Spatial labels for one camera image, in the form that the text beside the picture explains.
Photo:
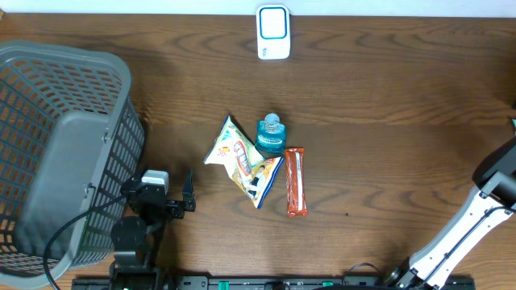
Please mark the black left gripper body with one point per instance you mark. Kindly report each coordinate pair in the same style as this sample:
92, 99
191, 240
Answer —
173, 209

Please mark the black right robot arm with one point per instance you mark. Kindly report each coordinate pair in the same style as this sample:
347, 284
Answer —
490, 202

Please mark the white barcode scanner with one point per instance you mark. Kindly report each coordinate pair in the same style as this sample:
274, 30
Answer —
273, 32

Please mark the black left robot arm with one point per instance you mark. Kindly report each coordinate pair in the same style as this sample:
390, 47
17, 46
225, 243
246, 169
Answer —
137, 238

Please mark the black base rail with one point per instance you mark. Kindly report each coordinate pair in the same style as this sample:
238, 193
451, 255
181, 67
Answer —
205, 283

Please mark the yellow white snack bag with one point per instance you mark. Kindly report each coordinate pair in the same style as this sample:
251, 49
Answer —
253, 173

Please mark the red snack bar wrapper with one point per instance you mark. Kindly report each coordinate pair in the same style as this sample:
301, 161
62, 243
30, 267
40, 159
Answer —
296, 197

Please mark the blue mouthwash bottle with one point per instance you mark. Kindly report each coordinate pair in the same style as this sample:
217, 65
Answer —
271, 135

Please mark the grey plastic shopping basket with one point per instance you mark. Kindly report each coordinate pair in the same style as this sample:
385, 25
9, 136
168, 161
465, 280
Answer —
69, 138

